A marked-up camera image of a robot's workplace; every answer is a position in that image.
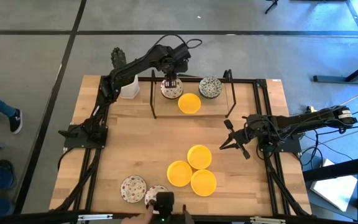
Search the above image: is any wooden shelf black metal frame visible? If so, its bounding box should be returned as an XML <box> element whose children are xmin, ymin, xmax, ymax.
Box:
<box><xmin>149</xmin><ymin>68</ymin><xmax>238</xmax><ymax>119</ymax></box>

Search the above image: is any green cactus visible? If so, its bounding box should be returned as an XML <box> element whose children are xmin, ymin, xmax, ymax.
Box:
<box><xmin>110</xmin><ymin>47</ymin><xmax>127</xmax><ymax>70</ymax></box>

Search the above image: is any black tripod foot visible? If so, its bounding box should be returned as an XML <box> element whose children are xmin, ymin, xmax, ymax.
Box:
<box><xmin>264</xmin><ymin>0</ymin><xmax>280</xmax><ymax>15</ymax></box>

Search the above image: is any black stand beam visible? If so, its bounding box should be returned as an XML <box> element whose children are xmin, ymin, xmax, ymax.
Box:
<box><xmin>313</xmin><ymin>55</ymin><xmax>358</xmax><ymax>85</ymax></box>

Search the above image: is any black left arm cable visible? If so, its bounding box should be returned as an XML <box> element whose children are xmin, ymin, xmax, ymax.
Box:
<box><xmin>154</xmin><ymin>33</ymin><xmax>203</xmax><ymax>52</ymax></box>

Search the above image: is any black frame crossbar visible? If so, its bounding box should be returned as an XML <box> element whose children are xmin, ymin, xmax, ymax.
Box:
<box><xmin>0</xmin><ymin>210</ymin><xmax>358</xmax><ymax>224</ymax></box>

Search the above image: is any red floral mini bowl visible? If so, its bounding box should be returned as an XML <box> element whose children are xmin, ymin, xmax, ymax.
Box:
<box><xmin>144</xmin><ymin>185</ymin><xmax>170</xmax><ymax>215</ymax></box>
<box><xmin>160</xmin><ymin>77</ymin><xmax>185</xmax><ymax>100</ymax></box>
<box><xmin>120</xmin><ymin>175</ymin><xmax>147</xmax><ymax>204</ymax></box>

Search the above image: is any silver aluminium bracket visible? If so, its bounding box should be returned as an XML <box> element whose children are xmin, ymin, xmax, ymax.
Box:
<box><xmin>77</xmin><ymin>213</ymin><xmax>114</xmax><ymax>222</ymax></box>
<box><xmin>249</xmin><ymin>216</ymin><xmax>287</xmax><ymax>224</ymax></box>

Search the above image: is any black table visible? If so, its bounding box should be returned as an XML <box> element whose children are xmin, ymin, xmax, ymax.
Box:
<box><xmin>302</xmin><ymin>154</ymin><xmax>358</xmax><ymax>224</ymax></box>

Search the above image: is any white panel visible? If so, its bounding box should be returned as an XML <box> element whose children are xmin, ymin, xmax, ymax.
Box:
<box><xmin>310</xmin><ymin>158</ymin><xmax>358</xmax><ymax>213</ymax></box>

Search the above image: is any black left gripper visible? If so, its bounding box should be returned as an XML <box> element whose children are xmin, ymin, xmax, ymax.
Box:
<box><xmin>158</xmin><ymin>55</ymin><xmax>188</xmax><ymax>90</ymax></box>

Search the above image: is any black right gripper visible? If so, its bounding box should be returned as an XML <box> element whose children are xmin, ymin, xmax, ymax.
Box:
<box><xmin>219</xmin><ymin>116</ymin><xmax>273</xmax><ymax>160</ymax></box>

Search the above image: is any white plant pot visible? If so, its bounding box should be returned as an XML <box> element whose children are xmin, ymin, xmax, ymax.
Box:
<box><xmin>119</xmin><ymin>73</ymin><xmax>141</xmax><ymax>100</ymax></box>

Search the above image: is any black aluminium table frame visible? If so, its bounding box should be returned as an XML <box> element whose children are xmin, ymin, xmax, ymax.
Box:
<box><xmin>50</xmin><ymin>75</ymin><xmax>312</xmax><ymax>218</ymax></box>

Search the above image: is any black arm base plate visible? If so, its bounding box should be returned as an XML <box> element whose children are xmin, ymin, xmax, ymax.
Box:
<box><xmin>63</xmin><ymin>124</ymin><xmax>109</xmax><ymax>149</ymax></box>
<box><xmin>257</xmin><ymin>128</ymin><xmax>302</xmax><ymax>154</ymax></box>

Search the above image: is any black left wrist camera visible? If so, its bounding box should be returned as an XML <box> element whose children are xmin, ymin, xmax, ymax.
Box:
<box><xmin>173</xmin><ymin>43</ymin><xmax>193</xmax><ymax>63</ymax></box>

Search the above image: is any person's hand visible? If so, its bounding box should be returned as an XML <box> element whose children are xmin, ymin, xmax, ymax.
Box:
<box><xmin>121</xmin><ymin>205</ymin><xmax>157</xmax><ymax>224</ymax></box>

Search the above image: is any yellow extension cord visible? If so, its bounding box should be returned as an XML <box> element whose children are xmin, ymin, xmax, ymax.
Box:
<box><xmin>305</xmin><ymin>85</ymin><xmax>358</xmax><ymax>114</ymax></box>

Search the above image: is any blue floral mini bowl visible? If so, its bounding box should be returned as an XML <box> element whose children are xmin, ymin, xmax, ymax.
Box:
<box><xmin>198</xmin><ymin>76</ymin><xmax>223</xmax><ymax>100</ymax></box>

